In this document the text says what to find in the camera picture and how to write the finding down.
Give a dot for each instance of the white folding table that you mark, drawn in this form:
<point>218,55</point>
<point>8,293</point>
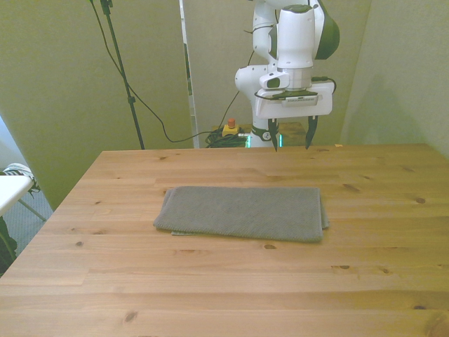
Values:
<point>12,191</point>

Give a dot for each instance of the yellow emergency stop button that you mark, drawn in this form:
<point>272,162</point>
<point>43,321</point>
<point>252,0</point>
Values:
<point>231,129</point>

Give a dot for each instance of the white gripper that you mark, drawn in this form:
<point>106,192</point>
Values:
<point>321,100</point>

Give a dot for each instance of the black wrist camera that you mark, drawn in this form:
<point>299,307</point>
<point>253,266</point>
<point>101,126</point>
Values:
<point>298,97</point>

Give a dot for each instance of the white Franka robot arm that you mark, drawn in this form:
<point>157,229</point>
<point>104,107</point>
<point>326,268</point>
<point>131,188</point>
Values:
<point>294,38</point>

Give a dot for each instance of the white vertical pole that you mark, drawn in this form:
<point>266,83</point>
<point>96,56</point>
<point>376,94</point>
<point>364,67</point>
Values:
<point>188,70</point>

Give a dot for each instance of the striped black white cloth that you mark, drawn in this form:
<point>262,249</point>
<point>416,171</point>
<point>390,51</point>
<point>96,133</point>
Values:
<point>21,170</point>

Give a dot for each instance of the grey terry towel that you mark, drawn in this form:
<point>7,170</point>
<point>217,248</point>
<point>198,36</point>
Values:
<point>242,213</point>

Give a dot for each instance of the black tripod stand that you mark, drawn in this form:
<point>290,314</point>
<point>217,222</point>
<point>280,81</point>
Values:
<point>121,66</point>

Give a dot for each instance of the dark bag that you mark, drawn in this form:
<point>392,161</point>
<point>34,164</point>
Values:
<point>6,245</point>

